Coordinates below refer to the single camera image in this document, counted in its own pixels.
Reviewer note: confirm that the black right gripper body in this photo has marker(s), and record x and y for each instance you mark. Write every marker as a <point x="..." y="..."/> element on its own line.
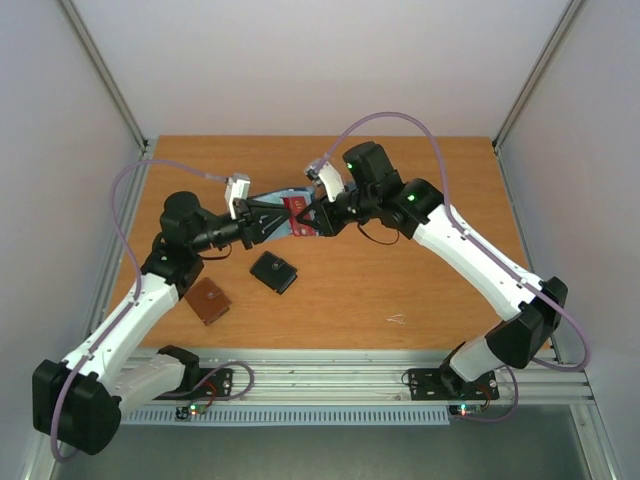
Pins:
<point x="331" y="216"/>

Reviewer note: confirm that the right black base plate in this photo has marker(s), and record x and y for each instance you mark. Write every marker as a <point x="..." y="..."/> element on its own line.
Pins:
<point x="425" y="385"/>

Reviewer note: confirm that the black card holder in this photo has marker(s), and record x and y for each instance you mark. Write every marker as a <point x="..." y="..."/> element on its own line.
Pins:
<point x="274" y="272"/>

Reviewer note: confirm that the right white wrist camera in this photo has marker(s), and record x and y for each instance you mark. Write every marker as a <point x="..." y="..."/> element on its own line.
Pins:
<point x="322" y="173"/>

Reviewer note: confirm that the brown card holder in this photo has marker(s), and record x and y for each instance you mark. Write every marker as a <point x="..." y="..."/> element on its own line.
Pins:
<point x="208" y="301"/>

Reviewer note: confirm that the aluminium rail base frame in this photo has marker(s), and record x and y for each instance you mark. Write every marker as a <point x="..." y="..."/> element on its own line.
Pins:
<point x="376" y="377"/>

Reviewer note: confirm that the red credit card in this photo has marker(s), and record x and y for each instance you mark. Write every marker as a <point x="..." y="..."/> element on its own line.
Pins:
<point x="296" y="203"/>

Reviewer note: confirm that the left aluminium corner post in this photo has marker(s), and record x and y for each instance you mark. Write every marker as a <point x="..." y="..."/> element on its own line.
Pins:
<point x="91" y="50"/>

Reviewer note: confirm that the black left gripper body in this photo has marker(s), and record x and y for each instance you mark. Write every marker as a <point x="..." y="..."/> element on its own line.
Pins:
<point x="244" y="220"/>

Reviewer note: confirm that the right small circuit board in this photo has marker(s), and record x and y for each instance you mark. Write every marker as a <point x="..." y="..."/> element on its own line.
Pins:
<point x="465" y="410"/>

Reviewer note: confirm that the slotted grey cable duct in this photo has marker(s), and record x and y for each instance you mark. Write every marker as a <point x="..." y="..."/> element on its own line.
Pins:
<point x="280" y="416"/>

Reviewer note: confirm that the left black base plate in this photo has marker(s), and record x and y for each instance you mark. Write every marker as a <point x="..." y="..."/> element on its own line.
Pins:
<point x="221" y="382"/>

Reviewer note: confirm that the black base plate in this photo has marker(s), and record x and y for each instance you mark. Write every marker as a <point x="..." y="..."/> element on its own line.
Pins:
<point x="425" y="385"/>
<point x="221" y="382"/>

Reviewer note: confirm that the dark blue card holder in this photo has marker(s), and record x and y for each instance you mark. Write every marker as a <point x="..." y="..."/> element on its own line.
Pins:
<point x="278" y="195"/>

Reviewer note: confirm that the left small circuit board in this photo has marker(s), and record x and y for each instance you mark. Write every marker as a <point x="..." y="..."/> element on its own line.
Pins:
<point x="191" y="411"/>

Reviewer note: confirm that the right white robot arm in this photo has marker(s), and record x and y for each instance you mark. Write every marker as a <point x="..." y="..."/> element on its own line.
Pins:
<point x="416" y="209"/>

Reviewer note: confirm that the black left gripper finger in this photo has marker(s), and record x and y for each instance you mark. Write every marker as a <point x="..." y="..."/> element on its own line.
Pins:
<point x="272" y="227"/>
<point x="256" y="207"/>

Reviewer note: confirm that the right aluminium corner post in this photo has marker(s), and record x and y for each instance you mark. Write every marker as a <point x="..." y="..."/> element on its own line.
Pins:
<point x="551" y="47"/>

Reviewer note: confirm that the small circuit board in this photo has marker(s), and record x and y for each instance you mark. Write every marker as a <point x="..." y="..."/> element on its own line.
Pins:
<point x="191" y="411"/>
<point x="465" y="410"/>

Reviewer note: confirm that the aluminium corner post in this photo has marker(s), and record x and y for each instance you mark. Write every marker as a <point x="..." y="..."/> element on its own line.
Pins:
<point x="91" y="50"/>
<point x="551" y="47"/>

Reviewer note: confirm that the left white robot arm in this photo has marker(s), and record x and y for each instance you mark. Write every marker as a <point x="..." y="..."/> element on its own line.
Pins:
<point x="81" y="400"/>

